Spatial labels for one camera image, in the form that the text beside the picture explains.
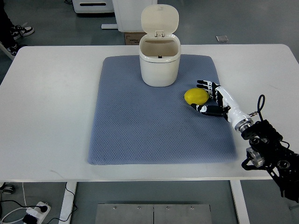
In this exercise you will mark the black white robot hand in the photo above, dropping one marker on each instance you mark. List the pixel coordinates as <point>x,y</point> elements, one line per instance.
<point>226,106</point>

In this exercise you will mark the yellow lemon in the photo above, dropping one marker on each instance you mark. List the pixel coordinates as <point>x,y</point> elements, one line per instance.
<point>196,96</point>

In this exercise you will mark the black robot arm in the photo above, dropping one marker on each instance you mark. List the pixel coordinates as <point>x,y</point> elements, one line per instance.
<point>269,152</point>

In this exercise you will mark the cream trash bin with lid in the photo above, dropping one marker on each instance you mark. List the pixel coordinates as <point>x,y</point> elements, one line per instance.
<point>159,49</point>

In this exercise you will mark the grey floor socket plate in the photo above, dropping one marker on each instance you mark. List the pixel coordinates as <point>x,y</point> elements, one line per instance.
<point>222,38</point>

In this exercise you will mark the blue quilted mat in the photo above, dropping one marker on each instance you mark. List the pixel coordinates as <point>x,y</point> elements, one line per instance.
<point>135,123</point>

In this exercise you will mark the right white table leg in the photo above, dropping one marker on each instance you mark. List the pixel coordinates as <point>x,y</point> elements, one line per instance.
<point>239,201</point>

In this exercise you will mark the white table leg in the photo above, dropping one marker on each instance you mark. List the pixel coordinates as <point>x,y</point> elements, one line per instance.
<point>67,205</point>
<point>239,201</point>

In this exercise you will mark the cardboard box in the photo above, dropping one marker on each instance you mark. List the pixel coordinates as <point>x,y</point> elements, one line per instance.
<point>133,38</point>

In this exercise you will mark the white cabinet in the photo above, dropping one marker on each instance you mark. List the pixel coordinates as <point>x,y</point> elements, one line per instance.
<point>128,15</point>

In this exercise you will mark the white appliance with slot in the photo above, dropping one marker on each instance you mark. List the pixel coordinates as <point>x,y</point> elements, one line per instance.
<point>93,6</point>

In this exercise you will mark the left white table leg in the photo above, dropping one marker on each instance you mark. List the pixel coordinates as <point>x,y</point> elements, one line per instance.
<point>67,205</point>

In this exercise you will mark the white power strip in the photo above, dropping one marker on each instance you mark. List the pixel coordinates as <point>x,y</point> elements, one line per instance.
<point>40,211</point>

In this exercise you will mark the black white sneaker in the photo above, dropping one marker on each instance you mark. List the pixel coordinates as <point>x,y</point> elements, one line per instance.
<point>19,31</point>

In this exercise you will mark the caster wheel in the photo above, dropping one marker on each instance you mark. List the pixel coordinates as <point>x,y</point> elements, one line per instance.
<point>7,188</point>

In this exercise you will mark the person legs in black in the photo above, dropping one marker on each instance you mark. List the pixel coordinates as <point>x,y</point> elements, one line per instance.
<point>5,25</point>

